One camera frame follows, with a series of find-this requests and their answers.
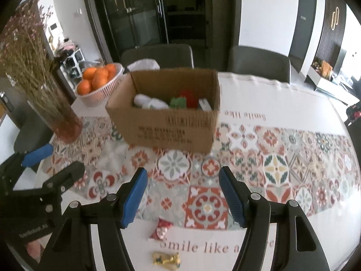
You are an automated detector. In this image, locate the dark slatted wall panel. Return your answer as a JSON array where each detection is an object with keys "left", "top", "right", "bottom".
[{"left": 314, "top": 0, "right": 347, "bottom": 71}]

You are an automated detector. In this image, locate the grey dining chair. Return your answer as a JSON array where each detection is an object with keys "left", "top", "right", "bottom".
[
  {"left": 14, "top": 113, "right": 54, "bottom": 173},
  {"left": 121, "top": 44, "right": 194, "bottom": 69},
  {"left": 228, "top": 46, "right": 291, "bottom": 84}
]

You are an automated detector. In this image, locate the white plastic fruit basket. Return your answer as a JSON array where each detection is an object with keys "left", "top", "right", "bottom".
[{"left": 74, "top": 63, "right": 125, "bottom": 108}]

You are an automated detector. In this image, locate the red plush toy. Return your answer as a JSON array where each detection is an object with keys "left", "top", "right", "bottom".
[{"left": 180, "top": 90, "right": 199, "bottom": 108}]

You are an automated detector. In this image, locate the grey interior door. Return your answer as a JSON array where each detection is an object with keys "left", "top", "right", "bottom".
[{"left": 289, "top": 0, "right": 318, "bottom": 70}]

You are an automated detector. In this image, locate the yellow snack packet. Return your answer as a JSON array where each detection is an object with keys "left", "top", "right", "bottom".
[{"left": 152, "top": 252, "right": 180, "bottom": 267}]

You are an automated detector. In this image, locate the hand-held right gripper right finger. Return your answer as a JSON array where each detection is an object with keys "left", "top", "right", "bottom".
[{"left": 219, "top": 166, "right": 330, "bottom": 271}]

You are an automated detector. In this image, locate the brown cardboard box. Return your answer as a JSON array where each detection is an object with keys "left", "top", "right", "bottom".
[{"left": 105, "top": 68, "right": 221, "bottom": 155}]

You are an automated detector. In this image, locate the glass vase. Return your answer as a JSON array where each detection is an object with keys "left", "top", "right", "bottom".
[{"left": 27, "top": 96, "right": 83, "bottom": 144}]

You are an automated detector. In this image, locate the white plush toy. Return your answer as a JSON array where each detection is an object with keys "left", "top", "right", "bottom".
[{"left": 133, "top": 94, "right": 170, "bottom": 110}]

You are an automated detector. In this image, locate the white plastic bag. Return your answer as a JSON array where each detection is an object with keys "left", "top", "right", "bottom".
[{"left": 127, "top": 59, "right": 161, "bottom": 72}]

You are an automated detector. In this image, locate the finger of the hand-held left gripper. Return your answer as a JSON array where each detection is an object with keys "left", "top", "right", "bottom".
[
  {"left": 0, "top": 143, "right": 54, "bottom": 193},
  {"left": 42, "top": 161, "right": 86, "bottom": 201}
]

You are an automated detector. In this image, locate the white shoe shelf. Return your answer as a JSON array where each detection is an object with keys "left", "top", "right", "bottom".
[{"left": 60, "top": 48, "right": 85, "bottom": 78}]

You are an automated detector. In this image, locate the dried flower bouquet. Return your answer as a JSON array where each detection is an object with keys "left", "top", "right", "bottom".
[{"left": 0, "top": 0, "right": 74, "bottom": 130}]

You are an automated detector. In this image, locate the orange bag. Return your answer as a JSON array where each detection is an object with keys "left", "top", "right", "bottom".
[{"left": 320, "top": 61, "right": 333, "bottom": 77}]

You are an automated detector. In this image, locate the small red snack packet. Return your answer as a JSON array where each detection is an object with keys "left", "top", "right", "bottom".
[{"left": 148, "top": 217, "right": 173, "bottom": 242}]

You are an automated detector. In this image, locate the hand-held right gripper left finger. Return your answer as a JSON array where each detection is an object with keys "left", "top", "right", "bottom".
[{"left": 45, "top": 167, "right": 148, "bottom": 271}]

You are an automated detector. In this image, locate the white tv cabinet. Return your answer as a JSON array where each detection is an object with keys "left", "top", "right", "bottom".
[{"left": 306, "top": 65, "right": 360, "bottom": 105}]

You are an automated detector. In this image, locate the green plush toy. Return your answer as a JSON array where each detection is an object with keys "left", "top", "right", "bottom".
[{"left": 169, "top": 96, "right": 188, "bottom": 109}]

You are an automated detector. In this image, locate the teal tissue pack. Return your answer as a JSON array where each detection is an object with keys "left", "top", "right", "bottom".
[{"left": 197, "top": 98, "right": 213, "bottom": 111}]

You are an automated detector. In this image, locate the black framed glass door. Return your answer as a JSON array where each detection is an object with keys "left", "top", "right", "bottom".
[{"left": 80, "top": 0, "right": 240, "bottom": 65}]

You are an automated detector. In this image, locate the gold wall ornament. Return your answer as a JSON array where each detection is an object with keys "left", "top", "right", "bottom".
[{"left": 331, "top": 6, "right": 340, "bottom": 31}]

